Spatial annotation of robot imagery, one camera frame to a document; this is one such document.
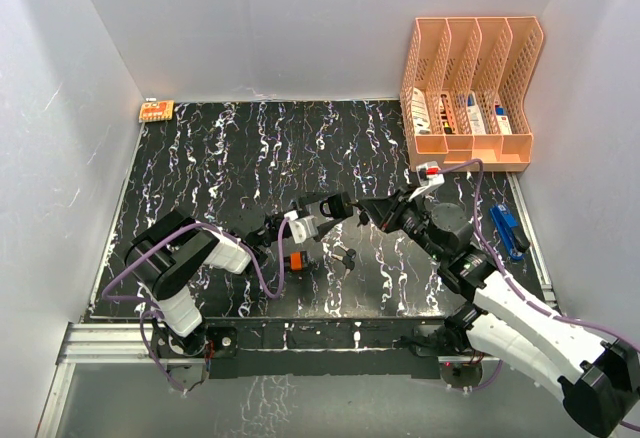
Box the blue red white box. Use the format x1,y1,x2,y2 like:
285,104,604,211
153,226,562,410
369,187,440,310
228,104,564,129
494,101,513,135

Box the small orange card box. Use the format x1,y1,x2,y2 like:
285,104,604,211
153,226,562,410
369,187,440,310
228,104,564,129
138,100,175,123

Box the orange black padlock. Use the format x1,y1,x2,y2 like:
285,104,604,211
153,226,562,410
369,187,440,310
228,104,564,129
288,251,309,272

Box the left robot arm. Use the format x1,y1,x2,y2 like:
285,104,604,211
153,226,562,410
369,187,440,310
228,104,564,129
121,193,353,357

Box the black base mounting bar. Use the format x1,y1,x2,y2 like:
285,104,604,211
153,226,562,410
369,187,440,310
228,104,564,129
199,315,506,380

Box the black marble pattern mat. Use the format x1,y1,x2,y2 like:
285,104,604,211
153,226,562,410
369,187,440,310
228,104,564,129
89,99,546,320

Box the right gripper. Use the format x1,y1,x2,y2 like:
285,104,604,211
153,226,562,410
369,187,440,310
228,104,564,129
363,184,447,263

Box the white blue tube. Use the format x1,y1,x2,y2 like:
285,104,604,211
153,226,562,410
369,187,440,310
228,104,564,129
456,91,487,135

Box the white box in organizer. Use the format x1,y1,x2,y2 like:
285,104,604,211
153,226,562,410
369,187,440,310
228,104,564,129
410,87,431,136

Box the purple cable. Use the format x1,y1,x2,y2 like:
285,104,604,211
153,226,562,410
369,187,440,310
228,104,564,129
101,217,291,394
434,158,640,433

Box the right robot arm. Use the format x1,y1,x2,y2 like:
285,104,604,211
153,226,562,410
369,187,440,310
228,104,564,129
357,191,639,437

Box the blue black stapler tool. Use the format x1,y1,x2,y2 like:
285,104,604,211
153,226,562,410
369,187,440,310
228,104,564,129
490,204,531,261

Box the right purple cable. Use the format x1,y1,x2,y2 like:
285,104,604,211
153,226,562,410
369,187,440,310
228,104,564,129
434,158,640,433

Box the orange plastic file organizer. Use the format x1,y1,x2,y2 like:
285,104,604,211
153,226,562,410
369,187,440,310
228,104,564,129
400,16,544,172

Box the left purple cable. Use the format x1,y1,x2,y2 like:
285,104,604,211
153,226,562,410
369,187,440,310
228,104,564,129
101,217,291,394

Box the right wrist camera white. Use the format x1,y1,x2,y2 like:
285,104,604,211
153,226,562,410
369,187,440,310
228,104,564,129
408,161,445,202

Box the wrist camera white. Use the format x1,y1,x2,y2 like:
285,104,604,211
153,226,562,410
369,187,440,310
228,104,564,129
284,210,318,244
408,161,445,202

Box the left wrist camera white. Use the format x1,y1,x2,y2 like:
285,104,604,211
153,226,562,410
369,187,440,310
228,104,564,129
284,210,318,244

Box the black head key set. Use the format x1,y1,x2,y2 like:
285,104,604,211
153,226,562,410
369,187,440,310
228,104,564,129
357,208,370,227

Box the dark markers in organizer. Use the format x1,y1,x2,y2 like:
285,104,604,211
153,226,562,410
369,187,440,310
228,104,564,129
438,93,456,135

